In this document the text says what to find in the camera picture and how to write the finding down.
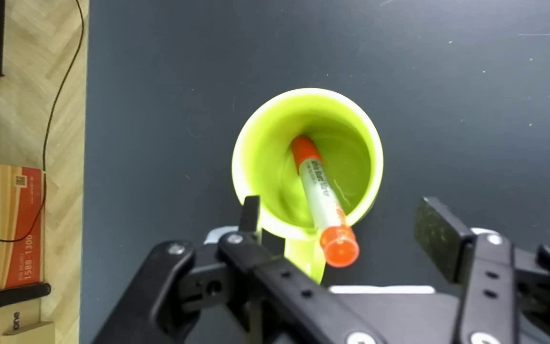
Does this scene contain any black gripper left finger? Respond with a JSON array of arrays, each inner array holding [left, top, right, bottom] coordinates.
[[92, 195, 388, 344]]

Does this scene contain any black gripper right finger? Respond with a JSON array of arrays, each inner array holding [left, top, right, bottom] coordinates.
[[413, 195, 550, 344]]

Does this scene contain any white marker with red cap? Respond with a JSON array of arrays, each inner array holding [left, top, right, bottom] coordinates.
[[289, 134, 361, 269]]

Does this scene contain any yellow printed mug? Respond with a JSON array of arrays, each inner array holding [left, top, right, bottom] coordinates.
[[229, 86, 386, 285]]

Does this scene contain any cardboard box with red label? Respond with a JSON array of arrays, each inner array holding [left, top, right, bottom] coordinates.
[[0, 158, 48, 298]]

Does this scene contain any thin brown floor cable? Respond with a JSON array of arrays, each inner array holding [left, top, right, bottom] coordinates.
[[0, 0, 90, 244]]

